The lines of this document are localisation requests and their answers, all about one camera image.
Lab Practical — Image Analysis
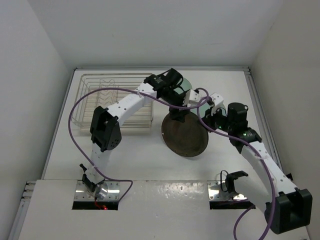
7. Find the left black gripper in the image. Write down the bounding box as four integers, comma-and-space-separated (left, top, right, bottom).
160, 88, 189, 122

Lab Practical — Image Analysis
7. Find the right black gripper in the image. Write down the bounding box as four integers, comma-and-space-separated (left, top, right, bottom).
198, 104, 234, 134

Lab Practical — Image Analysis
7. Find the brown ceramic plate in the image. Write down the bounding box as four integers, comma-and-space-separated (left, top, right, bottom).
161, 112, 209, 158

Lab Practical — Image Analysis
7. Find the green flower plate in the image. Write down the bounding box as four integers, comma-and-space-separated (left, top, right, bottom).
174, 78, 192, 95
190, 103, 211, 118

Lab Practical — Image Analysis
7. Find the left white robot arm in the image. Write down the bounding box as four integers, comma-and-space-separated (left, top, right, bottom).
82, 68, 192, 193

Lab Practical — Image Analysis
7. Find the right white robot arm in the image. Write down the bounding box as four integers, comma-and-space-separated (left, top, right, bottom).
201, 102, 313, 235

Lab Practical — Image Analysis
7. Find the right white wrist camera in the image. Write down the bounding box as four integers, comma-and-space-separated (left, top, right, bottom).
208, 92, 226, 115

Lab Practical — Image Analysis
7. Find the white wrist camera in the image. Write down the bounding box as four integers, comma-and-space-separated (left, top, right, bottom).
208, 92, 226, 115
184, 89, 202, 105

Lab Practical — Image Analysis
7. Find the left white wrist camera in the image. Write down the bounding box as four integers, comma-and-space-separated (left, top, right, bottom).
184, 89, 202, 105

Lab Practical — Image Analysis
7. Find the aluminium frame rail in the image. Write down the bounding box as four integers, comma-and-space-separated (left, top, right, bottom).
244, 67, 283, 170

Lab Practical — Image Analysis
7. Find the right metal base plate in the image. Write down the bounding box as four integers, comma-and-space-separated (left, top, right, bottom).
207, 180, 247, 202

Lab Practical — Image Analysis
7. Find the metal base plate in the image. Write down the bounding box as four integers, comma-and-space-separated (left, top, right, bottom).
73, 181, 120, 202
207, 180, 247, 202

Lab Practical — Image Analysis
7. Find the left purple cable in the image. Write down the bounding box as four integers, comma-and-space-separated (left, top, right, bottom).
68, 87, 210, 201

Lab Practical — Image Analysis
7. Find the wire dish rack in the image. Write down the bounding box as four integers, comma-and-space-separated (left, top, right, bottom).
71, 72, 154, 136

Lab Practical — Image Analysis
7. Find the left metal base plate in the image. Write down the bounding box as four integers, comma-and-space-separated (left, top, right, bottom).
73, 181, 120, 202

